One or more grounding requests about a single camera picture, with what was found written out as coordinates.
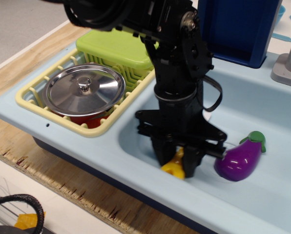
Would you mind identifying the black braided cable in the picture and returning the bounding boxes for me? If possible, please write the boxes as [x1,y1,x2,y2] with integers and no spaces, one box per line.
[0,194,45,234]

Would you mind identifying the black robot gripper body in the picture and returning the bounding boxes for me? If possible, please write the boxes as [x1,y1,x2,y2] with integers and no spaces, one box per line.
[135,87,227,158]

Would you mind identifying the red pot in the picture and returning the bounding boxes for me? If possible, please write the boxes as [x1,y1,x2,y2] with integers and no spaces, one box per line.
[45,107,111,129]

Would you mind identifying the light blue toy sink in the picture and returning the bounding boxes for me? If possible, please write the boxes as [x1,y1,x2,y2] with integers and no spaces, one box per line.
[0,43,291,234]

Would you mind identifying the cream dish rack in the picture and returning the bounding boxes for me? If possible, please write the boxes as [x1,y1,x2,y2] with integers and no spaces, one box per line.
[15,49,155,137]

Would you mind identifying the purple toy eggplant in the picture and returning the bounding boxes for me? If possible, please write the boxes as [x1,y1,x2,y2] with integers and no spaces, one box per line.
[214,131,266,181]

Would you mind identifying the wooden base board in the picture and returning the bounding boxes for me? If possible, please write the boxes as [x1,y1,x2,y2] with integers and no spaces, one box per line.
[0,11,193,234]

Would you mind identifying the blue plastic cup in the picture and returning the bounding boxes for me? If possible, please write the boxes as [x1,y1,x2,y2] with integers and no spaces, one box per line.
[275,5,286,26]

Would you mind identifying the yellow handled white toy knife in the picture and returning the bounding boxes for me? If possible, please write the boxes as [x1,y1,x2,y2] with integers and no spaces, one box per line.
[161,111,211,179]

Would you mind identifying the green plastic cutting board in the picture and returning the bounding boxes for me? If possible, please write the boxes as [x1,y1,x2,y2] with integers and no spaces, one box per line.
[76,29,153,70]

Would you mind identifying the steel pot lid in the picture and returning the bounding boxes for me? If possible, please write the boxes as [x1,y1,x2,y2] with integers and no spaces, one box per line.
[42,63,126,117]

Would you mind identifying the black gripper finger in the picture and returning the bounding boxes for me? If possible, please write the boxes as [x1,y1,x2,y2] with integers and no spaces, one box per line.
[182,146,206,178]
[151,136,176,166]

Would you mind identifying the dark blue back panel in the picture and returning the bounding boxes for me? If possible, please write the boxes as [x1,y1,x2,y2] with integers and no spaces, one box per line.
[197,0,282,68]

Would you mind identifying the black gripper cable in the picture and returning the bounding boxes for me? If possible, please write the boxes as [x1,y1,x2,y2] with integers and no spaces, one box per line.
[201,75,223,113]

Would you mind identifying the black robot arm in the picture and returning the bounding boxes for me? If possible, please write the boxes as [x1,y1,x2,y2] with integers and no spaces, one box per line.
[63,0,227,177]

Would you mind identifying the blue plastic utensil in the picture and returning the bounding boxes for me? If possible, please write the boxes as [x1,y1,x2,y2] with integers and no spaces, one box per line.
[272,33,291,42]

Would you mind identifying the orange tape piece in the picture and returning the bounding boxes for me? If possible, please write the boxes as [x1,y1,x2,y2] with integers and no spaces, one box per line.
[14,214,38,230]

